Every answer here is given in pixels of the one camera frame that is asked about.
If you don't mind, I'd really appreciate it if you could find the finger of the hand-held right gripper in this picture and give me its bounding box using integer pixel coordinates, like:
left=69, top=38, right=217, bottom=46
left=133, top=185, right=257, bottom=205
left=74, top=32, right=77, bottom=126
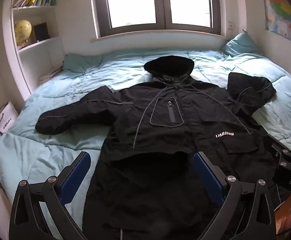
left=264, top=134, right=291, bottom=166

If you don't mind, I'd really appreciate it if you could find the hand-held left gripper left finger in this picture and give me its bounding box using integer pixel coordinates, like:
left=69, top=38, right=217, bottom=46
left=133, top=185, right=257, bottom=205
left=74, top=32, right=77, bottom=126
left=9, top=151, right=91, bottom=240

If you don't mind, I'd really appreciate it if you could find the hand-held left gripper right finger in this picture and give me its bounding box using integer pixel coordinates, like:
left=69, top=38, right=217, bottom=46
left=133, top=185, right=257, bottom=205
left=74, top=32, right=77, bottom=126
left=193, top=151, right=277, bottom=240

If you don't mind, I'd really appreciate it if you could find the black hooded jacket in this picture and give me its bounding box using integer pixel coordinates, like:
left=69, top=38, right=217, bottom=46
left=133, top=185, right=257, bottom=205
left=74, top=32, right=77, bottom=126
left=35, top=56, right=291, bottom=240

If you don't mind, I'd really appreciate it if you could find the light blue quilt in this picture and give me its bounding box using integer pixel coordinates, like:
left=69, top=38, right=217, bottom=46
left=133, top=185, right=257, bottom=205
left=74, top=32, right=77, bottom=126
left=0, top=47, right=291, bottom=240

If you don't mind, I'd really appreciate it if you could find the white paper bag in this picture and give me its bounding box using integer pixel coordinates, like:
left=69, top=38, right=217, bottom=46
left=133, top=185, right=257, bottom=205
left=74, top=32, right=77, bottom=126
left=0, top=101, right=19, bottom=141

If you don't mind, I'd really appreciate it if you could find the light blue pillow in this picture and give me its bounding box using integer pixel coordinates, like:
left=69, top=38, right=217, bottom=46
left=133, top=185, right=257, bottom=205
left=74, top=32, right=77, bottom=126
left=62, top=54, right=104, bottom=73
left=221, top=31, right=261, bottom=57

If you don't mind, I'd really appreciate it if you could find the stack of flat books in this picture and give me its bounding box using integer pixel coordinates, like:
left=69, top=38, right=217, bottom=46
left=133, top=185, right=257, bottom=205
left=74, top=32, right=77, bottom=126
left=38, top=66, right=64, bottom=82

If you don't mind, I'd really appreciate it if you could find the yellow globe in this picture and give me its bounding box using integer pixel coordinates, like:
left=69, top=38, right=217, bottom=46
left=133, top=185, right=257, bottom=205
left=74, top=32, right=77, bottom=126
left=14, top=20, right=32, bottom=48

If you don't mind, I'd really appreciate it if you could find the grey framed window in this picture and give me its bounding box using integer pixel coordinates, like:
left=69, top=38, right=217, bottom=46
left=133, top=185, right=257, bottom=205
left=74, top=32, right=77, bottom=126
left=89, top=0, right=223, bottom=38

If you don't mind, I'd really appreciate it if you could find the white wall shelf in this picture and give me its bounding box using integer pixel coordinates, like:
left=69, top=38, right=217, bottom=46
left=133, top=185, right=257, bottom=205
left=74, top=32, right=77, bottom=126
left=3, top=0, right=66, bottom=100

